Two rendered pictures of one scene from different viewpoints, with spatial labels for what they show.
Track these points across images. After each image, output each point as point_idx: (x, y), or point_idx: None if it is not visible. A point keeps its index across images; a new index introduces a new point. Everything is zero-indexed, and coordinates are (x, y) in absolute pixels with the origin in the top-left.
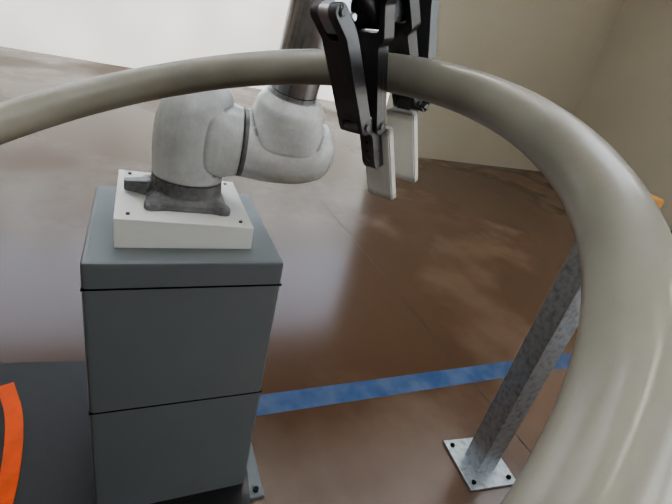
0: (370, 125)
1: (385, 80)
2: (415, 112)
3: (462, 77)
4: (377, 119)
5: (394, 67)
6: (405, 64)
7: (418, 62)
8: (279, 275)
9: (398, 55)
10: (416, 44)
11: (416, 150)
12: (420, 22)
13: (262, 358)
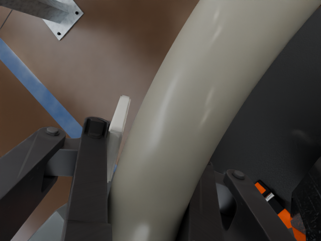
0: (230, 174)
1: (194, 198)
2: (112, 132)
3: (293, 20)
4: (212, 171)
5: (189, 198)
6: (191, 179)
7: (196, 152)
8: (66, 206)
9: (156, 210)
10: (74, 198)
11: (121, 109)
12: (67, 222)
13: (112, 177)
